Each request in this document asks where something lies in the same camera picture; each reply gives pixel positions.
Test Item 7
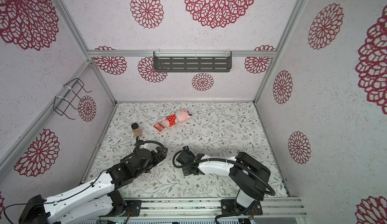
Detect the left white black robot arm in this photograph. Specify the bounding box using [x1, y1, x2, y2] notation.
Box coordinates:
[18, 146, 168, 224]

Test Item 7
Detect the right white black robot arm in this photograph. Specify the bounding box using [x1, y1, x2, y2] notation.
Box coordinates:
[172, 146, 276, 224]

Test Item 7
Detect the brown spice jar black lid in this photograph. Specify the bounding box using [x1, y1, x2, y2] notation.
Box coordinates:
[131, 123, 142, 137]

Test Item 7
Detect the red playing card box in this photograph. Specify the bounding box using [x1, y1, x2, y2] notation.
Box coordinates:
[153, 122, 167, 134]

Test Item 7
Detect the pink plush pig toy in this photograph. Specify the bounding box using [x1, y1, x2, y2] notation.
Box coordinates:
[162, 109, 192, 127]

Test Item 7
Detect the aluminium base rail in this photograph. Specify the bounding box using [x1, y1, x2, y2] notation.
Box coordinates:
[60, 196, 309, 224]

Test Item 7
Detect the grey wall shelf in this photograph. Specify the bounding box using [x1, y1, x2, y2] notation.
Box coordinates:
[153, 51, 232, 73]

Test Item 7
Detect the black wire wall rack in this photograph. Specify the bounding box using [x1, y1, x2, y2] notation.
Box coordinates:
[52, 78, 92, 120]

